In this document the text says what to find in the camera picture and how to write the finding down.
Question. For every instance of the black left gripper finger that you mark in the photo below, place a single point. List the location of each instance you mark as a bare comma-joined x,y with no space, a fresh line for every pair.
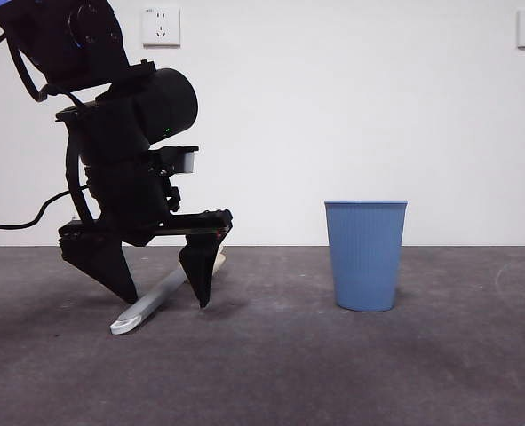
106,266
200,266

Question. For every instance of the blue ribbed plastic cup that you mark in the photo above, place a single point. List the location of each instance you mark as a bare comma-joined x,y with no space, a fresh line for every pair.
364,257

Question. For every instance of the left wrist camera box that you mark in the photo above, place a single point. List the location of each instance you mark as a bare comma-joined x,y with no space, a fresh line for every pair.
188,162

